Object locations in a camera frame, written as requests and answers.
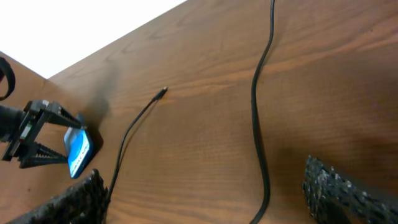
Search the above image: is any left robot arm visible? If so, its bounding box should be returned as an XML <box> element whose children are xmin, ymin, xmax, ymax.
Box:
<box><xmin>1</xmin><ymin>100</ymin><xmax>86</xmax><ymax>169</ymax></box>

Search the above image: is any black USB charging cable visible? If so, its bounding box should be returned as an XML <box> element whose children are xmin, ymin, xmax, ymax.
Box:
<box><xmin>107</xmin><ymin>0</ymin><xmax>276</xmax><ymax>224</ymax></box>

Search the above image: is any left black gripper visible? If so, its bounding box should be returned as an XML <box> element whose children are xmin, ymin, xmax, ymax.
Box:
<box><xmin>1</xmin><ymin>100</ymin><xmax>84</xmax><ymax>169</ymax></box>

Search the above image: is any blue screen Galaxy smartphone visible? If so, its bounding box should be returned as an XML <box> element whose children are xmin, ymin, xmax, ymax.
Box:
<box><xmin>63</xmin><ymin>127</ymin><xmax>94</xmax><ymax>179</ymax></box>

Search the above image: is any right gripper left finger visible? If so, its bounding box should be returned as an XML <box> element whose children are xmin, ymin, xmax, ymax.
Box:
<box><xmin>10</xmin><ymin>169</ymin><xmax>108</xmax><ymax>224</ymax></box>

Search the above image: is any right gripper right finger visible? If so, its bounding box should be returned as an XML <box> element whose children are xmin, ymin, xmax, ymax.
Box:
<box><xmin>302</xmin><ymin>156</ymin><xmax>397</xmax><ymax>223</ymax></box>

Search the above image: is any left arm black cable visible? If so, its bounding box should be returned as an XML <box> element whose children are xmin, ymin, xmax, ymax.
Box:
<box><xmin>0</xmin><ymin>56</ymin><xmax>16</xmax><ymax>101</ymax></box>

